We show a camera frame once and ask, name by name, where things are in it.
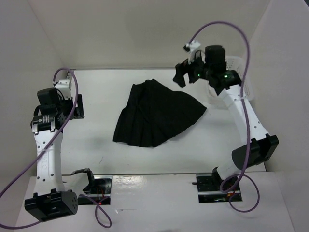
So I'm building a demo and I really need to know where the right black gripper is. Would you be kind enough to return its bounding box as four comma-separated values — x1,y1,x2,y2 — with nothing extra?
173,50,213,87

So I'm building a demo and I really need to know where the black pleated skirt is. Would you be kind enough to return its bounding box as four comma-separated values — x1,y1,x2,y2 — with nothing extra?
113,79,207,147

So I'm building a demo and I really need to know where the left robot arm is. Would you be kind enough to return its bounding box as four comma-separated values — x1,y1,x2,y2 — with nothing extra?
24,87,84,222

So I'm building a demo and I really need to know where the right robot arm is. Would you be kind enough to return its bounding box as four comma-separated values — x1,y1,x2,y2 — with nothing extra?
173,41,279,192

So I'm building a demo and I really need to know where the white plastic basket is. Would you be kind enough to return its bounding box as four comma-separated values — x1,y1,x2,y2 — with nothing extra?
206,56,254,109

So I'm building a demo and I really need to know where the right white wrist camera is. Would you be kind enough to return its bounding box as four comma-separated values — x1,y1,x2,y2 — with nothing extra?
183,40,201,63

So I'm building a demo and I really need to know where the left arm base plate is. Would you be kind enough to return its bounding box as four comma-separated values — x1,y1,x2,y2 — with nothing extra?
62,175,113,206

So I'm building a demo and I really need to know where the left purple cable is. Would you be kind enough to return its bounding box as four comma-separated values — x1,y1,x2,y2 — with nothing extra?
0,67,112,229

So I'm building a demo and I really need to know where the purple cable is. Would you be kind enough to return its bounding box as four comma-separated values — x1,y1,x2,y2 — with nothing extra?
0,67,112,229
189,21,261,213

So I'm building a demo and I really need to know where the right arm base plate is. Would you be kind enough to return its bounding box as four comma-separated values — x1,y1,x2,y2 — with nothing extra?
192,174,242,203

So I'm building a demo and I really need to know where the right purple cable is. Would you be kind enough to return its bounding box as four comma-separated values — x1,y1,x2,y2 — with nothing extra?
189,21,261,213

